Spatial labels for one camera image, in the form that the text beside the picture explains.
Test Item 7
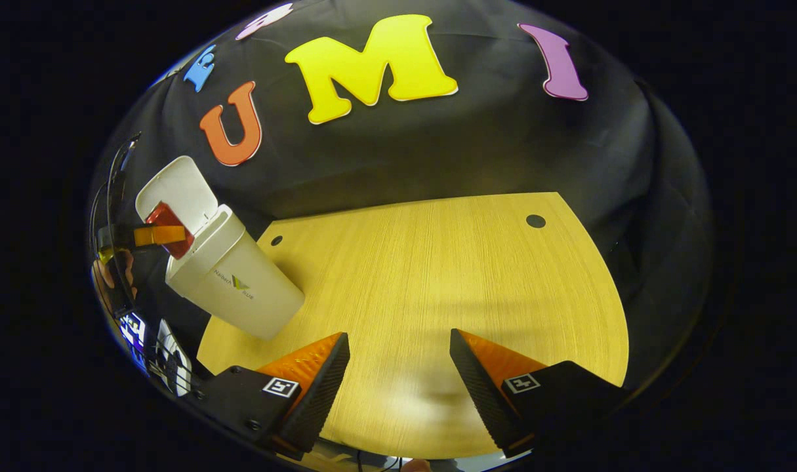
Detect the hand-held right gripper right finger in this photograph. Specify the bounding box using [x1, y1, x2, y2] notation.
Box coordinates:
[449, 328, 630, 459]

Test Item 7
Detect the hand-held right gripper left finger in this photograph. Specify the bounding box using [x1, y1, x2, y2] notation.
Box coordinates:
[194, 332, 351, 461]

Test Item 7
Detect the white desktop garbage bin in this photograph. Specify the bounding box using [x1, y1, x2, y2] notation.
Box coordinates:
[135, 155, 306, 341]

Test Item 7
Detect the wooden desktop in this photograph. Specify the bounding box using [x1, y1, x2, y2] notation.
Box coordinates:
[196, 192, 630, 460]

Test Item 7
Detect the black backdrop cloth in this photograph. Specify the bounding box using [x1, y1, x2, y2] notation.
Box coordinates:
[87, 0, 714, 394]

